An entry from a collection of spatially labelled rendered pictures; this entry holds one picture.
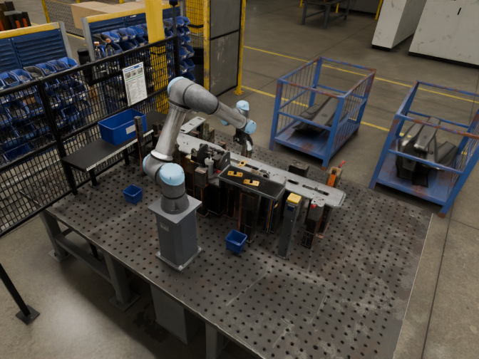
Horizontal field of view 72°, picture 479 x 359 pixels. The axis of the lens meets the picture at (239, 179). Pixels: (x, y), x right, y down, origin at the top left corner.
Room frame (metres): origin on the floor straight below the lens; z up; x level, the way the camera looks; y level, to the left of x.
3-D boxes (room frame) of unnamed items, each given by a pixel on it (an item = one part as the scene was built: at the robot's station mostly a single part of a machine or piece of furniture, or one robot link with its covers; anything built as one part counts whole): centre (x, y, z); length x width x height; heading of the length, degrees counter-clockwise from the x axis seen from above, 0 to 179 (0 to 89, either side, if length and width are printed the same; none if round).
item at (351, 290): (1.80, 0.07, 0.68); 2.56 x 1.61 x 0.04; 59
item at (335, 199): (1.87, -0.03, 1.00); 1.38 x 0.22 x 0.02; 63
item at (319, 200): (1.45, -0.46, 0.88); 0.11 x 0.10 x 0.36; 153
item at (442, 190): (3.27, -2.10, 0.47); 1.20 x 0.80 x 0.95; 150
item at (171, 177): (1.30, 0.34, 1.27); 0.13 x 0.12 x 0.14; 46
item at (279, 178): (1.57, -0.23, 0.90); 0.13 x 0.10 x 0.41; 153
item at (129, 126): (2.11, 0.87, 1.09); 0.30 x 0.17 x 0.13; 148
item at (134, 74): (2.42, 0.85, 1.30); 0.23 x 0.02 x 0.31; 153
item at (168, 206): (1.30, 0.33, 1.15); 0.15 x 0.15 x 0.10
